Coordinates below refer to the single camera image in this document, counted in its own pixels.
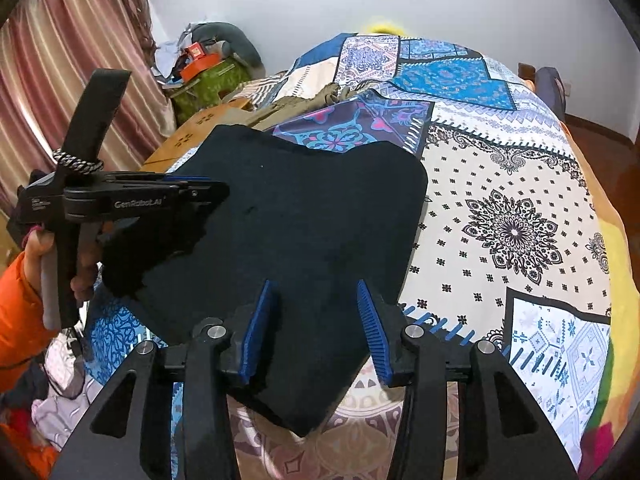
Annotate white crumpled cloth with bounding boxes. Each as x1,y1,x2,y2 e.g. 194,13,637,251
154,22,201,82

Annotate yellow foam tube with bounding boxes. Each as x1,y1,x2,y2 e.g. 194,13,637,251
362,19,407,37

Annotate grey plush toy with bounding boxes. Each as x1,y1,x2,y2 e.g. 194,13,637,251
192,22,264,69

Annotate person's left forearm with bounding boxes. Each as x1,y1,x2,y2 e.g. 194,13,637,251
0,249,60,392

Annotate khaki pants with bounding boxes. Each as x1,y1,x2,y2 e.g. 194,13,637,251
220,85,372,129

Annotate person's orange jacket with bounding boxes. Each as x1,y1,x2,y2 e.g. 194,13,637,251
0,422,59,480

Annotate person's left hand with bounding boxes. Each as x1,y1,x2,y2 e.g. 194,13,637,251
21,227,104,306

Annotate yellow orange bed sheet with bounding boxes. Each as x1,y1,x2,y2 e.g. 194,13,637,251
560,120,634,467

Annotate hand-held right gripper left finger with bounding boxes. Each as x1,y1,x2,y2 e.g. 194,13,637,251
50,280,281,480

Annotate wooden lap desk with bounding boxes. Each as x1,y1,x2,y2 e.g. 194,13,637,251
142,96,252,169

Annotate grey purple backpack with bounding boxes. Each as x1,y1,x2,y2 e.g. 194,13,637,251
534,66,569,124

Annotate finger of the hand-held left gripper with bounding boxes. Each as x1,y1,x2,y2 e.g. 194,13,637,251
165,181,231,215
106,170,213,187

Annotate blue patchwork blanket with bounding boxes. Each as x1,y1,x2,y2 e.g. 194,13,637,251
82,32,626,480

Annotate black pants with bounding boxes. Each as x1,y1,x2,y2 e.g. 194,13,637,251
100,125,430,438

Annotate green fabric storage box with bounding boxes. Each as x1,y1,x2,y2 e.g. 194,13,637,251
167,57,254,129

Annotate striped pink beige curtain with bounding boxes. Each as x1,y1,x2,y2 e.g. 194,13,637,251
0,0,177,213

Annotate orange box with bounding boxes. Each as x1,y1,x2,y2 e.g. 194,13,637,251
180,52,226,82

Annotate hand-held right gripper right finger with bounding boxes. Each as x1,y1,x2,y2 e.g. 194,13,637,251
356,280,578,480

